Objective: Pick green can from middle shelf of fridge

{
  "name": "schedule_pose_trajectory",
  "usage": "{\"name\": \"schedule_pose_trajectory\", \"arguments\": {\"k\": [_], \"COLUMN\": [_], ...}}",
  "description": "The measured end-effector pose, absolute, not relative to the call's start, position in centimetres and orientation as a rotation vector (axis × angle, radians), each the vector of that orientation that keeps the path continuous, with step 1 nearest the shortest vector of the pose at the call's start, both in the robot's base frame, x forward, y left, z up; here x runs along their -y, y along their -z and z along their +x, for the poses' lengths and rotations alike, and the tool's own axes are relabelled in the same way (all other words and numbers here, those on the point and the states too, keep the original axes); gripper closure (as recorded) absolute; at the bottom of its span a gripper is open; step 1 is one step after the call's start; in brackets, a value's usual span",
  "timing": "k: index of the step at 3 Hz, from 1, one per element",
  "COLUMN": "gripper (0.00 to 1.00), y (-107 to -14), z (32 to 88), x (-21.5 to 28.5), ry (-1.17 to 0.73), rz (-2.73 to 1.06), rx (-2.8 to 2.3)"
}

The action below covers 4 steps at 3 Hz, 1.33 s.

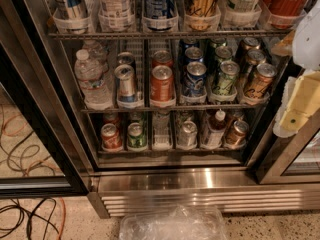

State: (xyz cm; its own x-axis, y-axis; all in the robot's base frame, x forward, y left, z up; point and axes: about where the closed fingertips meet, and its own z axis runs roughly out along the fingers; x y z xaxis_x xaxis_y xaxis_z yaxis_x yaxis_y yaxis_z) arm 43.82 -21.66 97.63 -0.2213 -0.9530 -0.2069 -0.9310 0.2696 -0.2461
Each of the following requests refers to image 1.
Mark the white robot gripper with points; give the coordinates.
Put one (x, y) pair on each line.
(309, 42)

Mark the green can shelf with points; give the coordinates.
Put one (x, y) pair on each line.
(225, 78)
(214, 43)
(221, 54)
(136, 137)

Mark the gold can front middle shelf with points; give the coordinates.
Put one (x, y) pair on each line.
(259, 80)

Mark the gold can shelf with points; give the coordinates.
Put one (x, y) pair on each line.
(252, 58)
(259, 80)
(246, 44)

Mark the gold can rear middle shelf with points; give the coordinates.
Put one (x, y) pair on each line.
(246, 44)

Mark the red cola bottle top shelf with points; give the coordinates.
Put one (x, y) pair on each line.
(283, 14)

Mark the brown can bottom shelf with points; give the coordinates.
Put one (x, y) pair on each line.
(237, 133)

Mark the right glass fridge door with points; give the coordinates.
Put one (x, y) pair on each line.
(295, 159)

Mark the glass fridge door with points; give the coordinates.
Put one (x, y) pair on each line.
(295, 159)
(35, 149)

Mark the blue can front middle shelf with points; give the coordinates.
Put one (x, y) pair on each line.
(194, 79)

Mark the yellow can top shelf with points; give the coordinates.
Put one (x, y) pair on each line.
(199, 13)

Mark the blue can rear middle shelf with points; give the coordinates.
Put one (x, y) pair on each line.
(187, 43)

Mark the silver can bottom shelf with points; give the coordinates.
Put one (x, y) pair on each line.
(187, 136)

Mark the silver can shelf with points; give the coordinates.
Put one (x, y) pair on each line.
(126, 58)
(187, 136)

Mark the orange can front middle shelf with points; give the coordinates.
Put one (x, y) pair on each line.
(161, 83)

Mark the orange can shelf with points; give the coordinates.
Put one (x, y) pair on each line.
(162, 57)
(161, 83)

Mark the orange can rear middle shelf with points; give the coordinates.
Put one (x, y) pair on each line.
(162, 57)

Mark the blue white can top shelf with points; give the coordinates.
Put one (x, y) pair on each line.
(159, 13)

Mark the stainless steel fridge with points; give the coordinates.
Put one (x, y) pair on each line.
(37, 74)

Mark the silver blue can front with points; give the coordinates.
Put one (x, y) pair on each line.
(126, 83)

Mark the green can bottom shelf front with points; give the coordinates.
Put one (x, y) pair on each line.
(136, 137)

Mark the silver can rear middle shelf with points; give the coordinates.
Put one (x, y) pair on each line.
(126, 58)

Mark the white label can top shelf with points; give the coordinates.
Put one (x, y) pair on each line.
(119, 13)

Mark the red can bottom shelf front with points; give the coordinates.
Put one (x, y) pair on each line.
(110, 135)

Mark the blue striped can top left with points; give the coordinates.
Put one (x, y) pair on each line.
(72, 9)

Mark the left glass fridge door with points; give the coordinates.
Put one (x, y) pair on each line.
(35, 149)

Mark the juice bottle white cap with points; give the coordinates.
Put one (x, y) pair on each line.
(213, 127)

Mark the clear plastic container on floor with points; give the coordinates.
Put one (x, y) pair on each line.
(178, 223)

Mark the rear clear water bottle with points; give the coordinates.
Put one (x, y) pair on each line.
(96, 51)

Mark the clear water bottle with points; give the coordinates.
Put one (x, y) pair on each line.
(91, 80)
(96, 51)

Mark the front clear water bottle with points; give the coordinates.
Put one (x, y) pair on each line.
(91, 80)

